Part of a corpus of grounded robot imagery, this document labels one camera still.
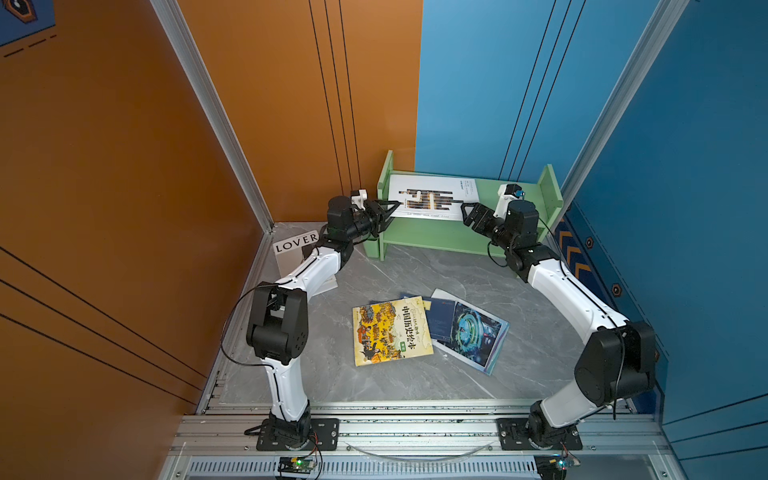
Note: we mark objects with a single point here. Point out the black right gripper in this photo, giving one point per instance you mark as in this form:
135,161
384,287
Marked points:
483,212

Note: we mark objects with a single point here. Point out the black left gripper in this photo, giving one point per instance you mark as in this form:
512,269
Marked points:
376,216

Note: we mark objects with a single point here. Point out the white book with brown pattern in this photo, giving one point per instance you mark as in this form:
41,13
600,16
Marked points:
431,197

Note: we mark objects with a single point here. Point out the white LOVER book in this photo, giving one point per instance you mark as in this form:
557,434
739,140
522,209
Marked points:
289,253

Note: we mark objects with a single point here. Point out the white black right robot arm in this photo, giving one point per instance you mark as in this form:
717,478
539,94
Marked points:
618,357

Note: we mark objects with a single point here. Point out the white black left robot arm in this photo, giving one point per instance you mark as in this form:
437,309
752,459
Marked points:
278,324

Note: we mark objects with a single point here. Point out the small green box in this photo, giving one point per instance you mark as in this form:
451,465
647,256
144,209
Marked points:
371,246

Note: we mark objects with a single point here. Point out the dark blue circle-cover book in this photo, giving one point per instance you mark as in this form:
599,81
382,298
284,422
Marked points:
466,332

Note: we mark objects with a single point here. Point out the yellow illustrated Chinese book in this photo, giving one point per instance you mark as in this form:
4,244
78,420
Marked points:
390,331

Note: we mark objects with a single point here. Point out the right green circuit board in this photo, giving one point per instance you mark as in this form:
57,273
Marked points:
555,467

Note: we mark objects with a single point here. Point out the green circuit board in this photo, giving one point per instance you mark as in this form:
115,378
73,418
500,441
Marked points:
301,468
555,467

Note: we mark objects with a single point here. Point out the left green circuit board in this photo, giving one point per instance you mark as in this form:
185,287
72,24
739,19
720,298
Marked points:
301,468

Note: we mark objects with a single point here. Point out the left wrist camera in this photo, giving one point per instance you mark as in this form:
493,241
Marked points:
358,198

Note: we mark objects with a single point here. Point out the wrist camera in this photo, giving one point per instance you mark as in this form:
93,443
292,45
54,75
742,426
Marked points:
507,193
358,198

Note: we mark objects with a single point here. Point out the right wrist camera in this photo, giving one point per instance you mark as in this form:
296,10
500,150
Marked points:
507,193

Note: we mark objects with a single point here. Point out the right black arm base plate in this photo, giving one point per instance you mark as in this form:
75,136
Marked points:
535,434

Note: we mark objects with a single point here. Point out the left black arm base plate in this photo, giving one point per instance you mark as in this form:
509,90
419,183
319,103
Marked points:
306,434

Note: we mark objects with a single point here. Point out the aluminium mounting rail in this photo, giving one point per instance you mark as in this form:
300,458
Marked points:
416,428

